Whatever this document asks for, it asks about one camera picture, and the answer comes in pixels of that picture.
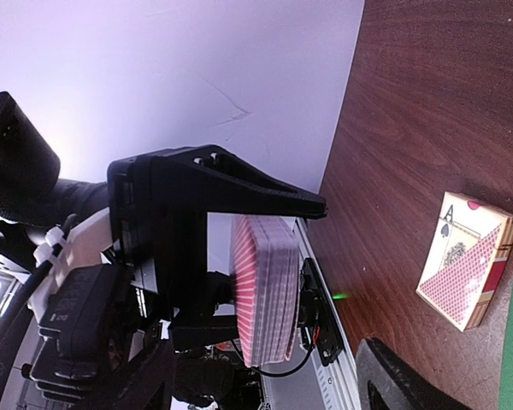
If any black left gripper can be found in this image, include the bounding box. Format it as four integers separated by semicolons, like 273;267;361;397
107;145;327;351

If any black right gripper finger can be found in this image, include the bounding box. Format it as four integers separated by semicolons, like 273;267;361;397
356;337;469;410

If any red backed card deck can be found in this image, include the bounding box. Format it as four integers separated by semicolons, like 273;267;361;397
230;215;300;367

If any playing card box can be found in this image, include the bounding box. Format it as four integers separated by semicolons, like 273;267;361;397
416;191;513;331

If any aluminium table front rail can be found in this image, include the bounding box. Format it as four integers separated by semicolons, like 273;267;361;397
261;219;361;409

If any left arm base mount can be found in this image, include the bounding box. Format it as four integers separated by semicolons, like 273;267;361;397
298;258;344;367

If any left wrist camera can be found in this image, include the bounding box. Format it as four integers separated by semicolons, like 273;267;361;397
25;213;125;398

